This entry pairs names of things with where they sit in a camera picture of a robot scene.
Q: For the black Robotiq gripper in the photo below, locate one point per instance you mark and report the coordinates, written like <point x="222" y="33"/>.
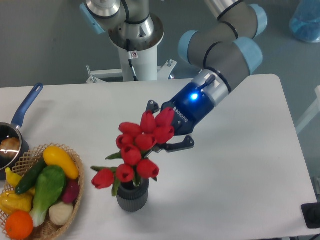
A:
<point x="190" y="106"/>

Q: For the red tulip bouquet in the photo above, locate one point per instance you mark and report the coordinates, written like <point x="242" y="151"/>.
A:
<point x="133" y="143"/>

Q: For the dark grey ribbed vase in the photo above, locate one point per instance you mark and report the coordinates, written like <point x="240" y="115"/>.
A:
<point x="132" y="198"/>

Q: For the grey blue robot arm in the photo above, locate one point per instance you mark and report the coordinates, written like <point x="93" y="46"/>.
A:
<point x="226" y="55"/>

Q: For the purple radish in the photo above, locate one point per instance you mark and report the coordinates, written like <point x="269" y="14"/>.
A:
<point x="71" y="192"/>

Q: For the yellow squash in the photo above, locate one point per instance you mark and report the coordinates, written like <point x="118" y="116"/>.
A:
<point x="53" y="155"/>

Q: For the green bok choy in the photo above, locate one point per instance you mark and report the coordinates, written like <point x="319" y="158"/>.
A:
<point x="49" y="187"/>

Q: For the white garlic bulb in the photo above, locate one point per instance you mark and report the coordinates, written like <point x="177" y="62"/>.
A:
<point x="60" y="213"/>

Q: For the green cucumber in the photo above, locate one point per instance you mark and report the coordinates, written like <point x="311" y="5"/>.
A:
<point x="30" y="178"/>

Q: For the bread roll in pan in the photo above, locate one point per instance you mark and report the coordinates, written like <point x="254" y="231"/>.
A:
<point x="9" y="148"/>

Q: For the black device at edge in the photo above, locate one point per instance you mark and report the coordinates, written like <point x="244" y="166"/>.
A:
<point x="311" y="214"/>

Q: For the yellow banana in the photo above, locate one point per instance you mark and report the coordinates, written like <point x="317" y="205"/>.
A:
<point x="12" y="180"/>

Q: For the blue transparent bag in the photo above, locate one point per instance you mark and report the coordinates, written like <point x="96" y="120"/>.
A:
<point x="305" y="23"/>

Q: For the yellow bell pepper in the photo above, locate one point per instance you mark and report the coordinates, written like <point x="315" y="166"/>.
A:
<point x="11" y="202"/>

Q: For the orange fruit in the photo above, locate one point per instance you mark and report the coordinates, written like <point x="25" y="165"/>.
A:
<point x="19" y="225"/>

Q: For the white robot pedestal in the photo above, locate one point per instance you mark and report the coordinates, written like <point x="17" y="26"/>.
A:
<point x="137" y="46"/>

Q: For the white frame at right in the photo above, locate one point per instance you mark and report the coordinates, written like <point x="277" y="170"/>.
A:
<point x="312" y="111"/>

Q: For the blue handled saucepan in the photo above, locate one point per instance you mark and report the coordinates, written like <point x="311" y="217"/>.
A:
<point x="12" y="130"/>

